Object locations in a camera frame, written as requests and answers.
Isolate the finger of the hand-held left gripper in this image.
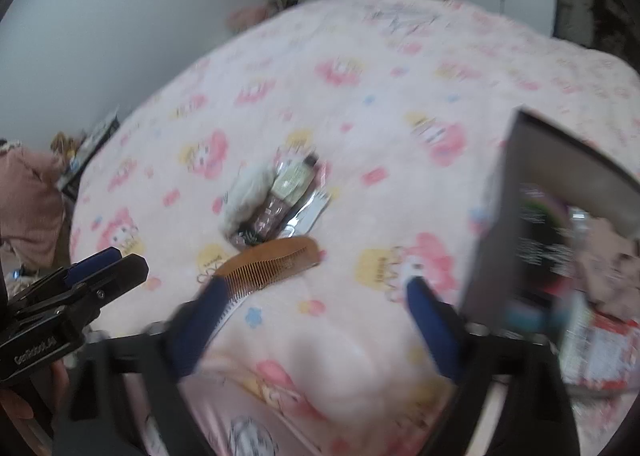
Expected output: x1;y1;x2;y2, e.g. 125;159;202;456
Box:
15;255;149;337
10;247;123;309

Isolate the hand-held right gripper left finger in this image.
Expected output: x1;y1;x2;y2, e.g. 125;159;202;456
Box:
52;278;236;456

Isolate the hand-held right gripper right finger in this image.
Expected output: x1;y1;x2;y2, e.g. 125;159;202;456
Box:
405;277;583;456

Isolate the wooden comb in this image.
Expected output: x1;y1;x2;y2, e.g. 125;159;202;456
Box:
200;236;323;331

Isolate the brown sachet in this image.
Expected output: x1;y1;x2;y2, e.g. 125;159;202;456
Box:
247;196;296;243

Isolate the black box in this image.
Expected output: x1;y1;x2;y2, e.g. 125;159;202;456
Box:
459;107;640;389

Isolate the white fluffy keychain toy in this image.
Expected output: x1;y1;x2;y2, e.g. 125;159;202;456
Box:
222;163;281;237

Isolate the silver foil packet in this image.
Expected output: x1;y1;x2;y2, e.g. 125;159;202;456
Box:
285;186;333;237

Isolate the person's left hand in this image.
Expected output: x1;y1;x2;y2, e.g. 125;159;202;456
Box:
0;363;68;422

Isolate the pink cloth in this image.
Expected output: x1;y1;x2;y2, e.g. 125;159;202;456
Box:
0;143;68;269

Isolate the red and white packet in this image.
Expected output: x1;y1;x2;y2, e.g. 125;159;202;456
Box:
562;308;640;387

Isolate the beige crumpled paper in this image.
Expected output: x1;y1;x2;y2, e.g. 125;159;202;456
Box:
575;218;640;317

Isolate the pink printed blanket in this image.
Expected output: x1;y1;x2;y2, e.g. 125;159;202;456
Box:
67;0;640;456

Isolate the pink plush toy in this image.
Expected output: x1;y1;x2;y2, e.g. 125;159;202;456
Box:
227;3;277;32

